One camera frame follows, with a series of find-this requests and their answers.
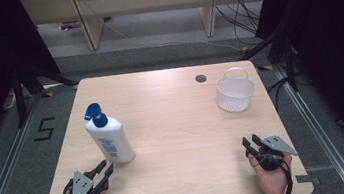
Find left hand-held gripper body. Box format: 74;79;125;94
67;166;111;194

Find round table cable hole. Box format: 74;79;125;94
194;73;208;85

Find white bottle with blue pump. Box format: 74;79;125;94
81;98;138;169

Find person's right hand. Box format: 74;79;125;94
247;149;298;194

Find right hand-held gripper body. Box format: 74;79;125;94
254;132;300;173

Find clear plastic cup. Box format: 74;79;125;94
212;64;258;116

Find right hand-held gripper cable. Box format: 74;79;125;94
251;150;296;194

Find small pink object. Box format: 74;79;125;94
58;19;82;33

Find black floor cables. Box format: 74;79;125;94
214;0;268;50

